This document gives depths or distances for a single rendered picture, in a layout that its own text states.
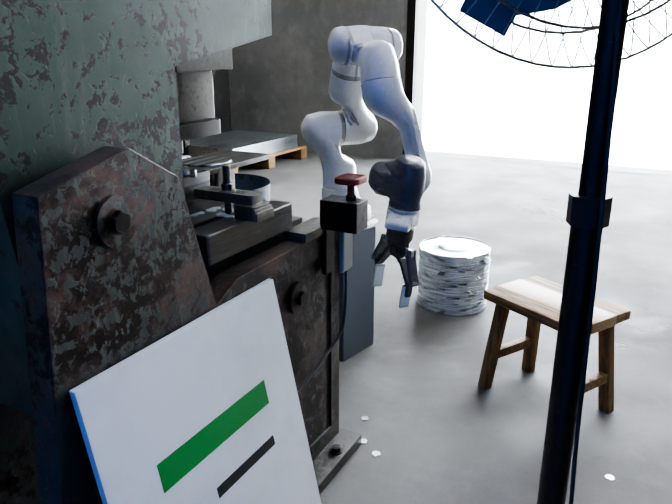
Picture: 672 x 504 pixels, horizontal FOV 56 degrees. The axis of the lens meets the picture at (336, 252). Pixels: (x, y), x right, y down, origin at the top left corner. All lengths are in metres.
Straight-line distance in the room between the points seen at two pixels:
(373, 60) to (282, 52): 4.94
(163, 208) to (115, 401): 0.30
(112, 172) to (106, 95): 0.14
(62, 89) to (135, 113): 0.14
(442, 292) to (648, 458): 1.04
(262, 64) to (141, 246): 5.86
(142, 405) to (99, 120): 0.44
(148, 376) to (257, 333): 0.29
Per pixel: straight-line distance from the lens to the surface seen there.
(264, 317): 1.27
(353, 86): 1.97
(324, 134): 2.02
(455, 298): 2.60
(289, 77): 6.64
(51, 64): 0.98
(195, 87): 1.37
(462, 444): 1.85
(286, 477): 1.38
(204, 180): 1.41
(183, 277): 1.09
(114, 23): 1.06
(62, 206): 0.90
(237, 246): 1.27
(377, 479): 1.70
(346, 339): 2.19
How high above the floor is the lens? 1.04
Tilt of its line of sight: 18 degrees down
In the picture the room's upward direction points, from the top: straight up
